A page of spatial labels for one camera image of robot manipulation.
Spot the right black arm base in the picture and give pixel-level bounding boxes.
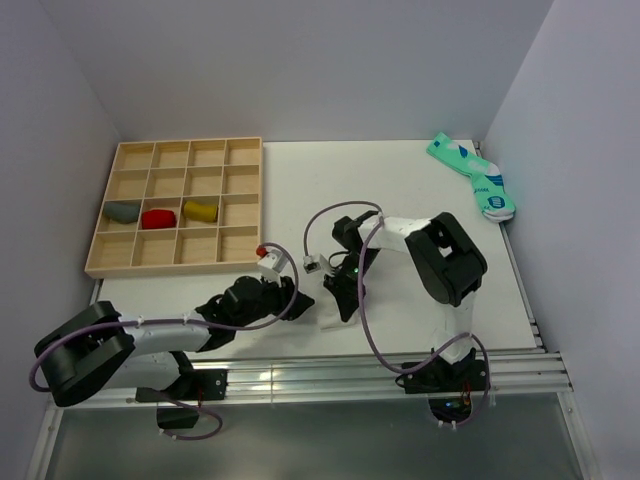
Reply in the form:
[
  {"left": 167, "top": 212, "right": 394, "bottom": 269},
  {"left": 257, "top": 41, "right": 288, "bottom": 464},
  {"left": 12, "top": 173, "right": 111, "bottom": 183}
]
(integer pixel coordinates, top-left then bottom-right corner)
[{"left": 395, "top": 350, "right": 490, "bottom": 426}]

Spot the wooden compartment tray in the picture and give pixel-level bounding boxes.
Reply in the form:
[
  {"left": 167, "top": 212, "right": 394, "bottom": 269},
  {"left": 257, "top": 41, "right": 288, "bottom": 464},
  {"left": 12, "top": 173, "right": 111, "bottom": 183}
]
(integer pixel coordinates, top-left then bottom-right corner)
[{"left": 85, "top": 137, "right": 263, "bottom": 279}]

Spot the white sock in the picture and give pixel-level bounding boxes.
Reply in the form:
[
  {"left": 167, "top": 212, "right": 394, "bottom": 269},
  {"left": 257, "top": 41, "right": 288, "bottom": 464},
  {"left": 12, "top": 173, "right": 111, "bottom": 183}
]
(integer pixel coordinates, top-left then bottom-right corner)
[{"left": 317, "top": 290, "right": 351, "bottom": 332}]

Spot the yellow sock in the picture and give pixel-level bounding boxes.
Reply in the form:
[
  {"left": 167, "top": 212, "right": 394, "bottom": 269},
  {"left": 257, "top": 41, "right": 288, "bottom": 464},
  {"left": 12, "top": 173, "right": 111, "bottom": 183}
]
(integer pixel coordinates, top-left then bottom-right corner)
[{"left": 183, "top": 200, "right": 218, "bottom": 223}]

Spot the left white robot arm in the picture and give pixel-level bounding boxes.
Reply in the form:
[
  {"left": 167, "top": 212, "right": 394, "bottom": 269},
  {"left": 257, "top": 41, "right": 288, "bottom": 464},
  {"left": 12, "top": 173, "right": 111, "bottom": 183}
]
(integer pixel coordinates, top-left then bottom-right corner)
[{"left": 32, "top": 276, "right": 315, "bottom": 407}]

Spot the rolled grey sock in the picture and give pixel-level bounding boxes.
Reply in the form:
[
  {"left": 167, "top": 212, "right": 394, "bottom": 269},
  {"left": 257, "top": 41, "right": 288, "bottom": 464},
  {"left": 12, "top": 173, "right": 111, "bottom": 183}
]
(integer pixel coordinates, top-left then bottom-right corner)
[{"left": 103, "top": 201, "right": 141, "bottom": 225}]

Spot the mint green patterned sock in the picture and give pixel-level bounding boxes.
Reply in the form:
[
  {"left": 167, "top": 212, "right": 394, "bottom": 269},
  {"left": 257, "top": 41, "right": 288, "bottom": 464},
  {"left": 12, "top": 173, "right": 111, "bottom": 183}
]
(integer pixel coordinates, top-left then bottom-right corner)
[{"left": 427, "top": 132, "right": 516, "bottom": 223}]

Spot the aluminium rail frame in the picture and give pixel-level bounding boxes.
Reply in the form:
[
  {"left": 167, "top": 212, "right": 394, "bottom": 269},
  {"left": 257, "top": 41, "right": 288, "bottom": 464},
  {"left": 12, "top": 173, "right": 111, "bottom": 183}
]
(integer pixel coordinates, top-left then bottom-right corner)
[{"left": 29, "top": 141, "right": 601, "bottom": 480}]

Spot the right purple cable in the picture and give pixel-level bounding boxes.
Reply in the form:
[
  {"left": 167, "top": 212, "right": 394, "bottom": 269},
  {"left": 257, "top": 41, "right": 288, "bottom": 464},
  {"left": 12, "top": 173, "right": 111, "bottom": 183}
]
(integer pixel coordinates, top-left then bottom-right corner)
[{"left": 303, "top": 199, "right": 494, "bottom": 427}]

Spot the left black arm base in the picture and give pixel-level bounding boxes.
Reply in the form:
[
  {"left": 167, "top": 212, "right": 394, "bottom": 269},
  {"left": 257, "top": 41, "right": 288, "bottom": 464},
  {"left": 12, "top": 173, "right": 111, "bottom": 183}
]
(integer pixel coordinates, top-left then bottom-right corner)
[{"left": 135, "top": 369, "right": 228, "bottom": 433}]

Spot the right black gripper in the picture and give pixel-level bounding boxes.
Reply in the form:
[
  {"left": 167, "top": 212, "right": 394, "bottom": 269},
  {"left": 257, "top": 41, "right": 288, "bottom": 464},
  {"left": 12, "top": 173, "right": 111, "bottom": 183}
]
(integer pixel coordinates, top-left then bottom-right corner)
[{"left": 324, "top": 248, "right": 380, "bottom": 322}]

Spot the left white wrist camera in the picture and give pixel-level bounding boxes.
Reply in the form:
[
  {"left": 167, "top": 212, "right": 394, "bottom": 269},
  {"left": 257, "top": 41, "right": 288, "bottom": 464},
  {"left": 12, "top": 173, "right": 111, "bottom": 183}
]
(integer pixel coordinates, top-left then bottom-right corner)
[{"left": 256, "top": 246, "right": 288, "bottom": 285}]

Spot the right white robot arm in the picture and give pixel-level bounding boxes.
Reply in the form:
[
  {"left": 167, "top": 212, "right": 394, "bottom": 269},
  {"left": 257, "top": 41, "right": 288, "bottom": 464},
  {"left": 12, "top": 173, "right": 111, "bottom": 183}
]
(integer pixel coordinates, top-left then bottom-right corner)
[{"left": 323, "top": 210, "right": 488, "bottom": 390}]

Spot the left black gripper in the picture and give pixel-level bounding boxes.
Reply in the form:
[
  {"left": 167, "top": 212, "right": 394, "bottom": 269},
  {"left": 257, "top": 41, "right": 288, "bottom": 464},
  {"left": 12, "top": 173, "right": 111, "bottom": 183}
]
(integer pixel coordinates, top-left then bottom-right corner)
[{"left": 234, "top": 270, "right": 314, "bottom": 330}]

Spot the rolled red sock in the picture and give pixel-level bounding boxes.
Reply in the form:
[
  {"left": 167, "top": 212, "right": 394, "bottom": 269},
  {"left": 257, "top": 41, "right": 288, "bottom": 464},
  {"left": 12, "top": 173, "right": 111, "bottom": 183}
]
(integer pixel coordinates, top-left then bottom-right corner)
[{"left": 141, "top": 209, "right": 177, "bottom": 230}]

